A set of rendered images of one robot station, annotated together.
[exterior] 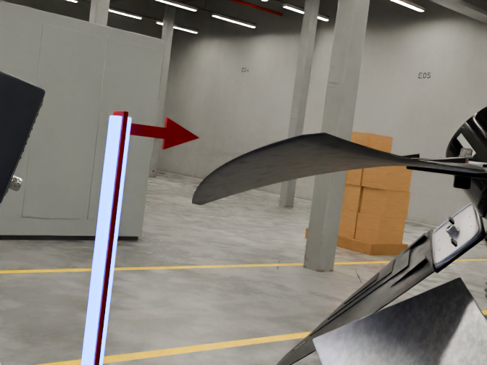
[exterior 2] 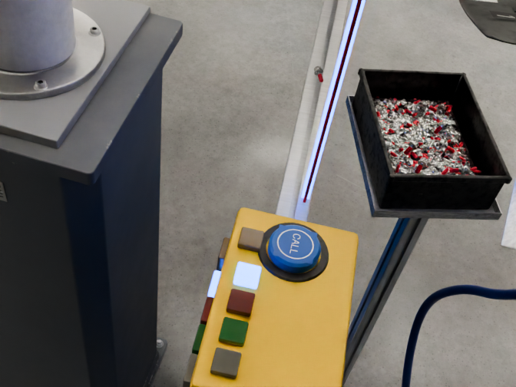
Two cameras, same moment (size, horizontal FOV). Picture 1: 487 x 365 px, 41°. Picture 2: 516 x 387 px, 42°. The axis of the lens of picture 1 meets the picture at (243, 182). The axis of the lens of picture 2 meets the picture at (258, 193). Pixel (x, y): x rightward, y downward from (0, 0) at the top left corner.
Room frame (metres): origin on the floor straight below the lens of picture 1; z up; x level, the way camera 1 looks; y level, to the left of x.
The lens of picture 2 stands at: (-0.04, -0.15, 1.49)
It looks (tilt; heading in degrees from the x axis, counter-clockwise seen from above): 49 degrees down; 31
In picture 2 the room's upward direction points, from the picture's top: 11 degrees clockwise
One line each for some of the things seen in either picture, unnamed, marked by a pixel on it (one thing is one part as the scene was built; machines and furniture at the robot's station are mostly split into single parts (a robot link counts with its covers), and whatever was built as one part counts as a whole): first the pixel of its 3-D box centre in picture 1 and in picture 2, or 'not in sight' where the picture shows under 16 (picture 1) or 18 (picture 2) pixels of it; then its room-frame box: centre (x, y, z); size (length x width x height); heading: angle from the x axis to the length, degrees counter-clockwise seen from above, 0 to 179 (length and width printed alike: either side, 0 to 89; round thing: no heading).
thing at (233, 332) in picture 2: not in sight; (233, 332); (0.16, -0.03, 1.08); 0.02 x 0.02 x 0.01; 29
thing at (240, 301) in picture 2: not in sight; (240, 302); (0.18, -0.02, 1.08); 0.02 x 0.02 x 0.01; 29
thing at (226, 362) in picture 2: not in sight; (226, 362); (0.14, -0.04, 1.08); 0.02 x 0.02 x 0.01; 29
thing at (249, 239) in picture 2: not in sight; (250, 239); (0.23, 0.01, 1.08); 0.02 x 0.02 x 0.01; 29
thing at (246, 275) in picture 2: not in sight; (247, 275); (0.20, -0.01, 1.08); 0.02 x 0.02 x 0.01; 29
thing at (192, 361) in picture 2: not in sight; (190, 376); (0.12, -0.02, 1.04); 0.02 x 0.01 x 0.03; 29
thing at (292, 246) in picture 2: not in sight; (293, 249); (0.24, -0.02, 1.08); 0.04 x 0.04 x 0.02
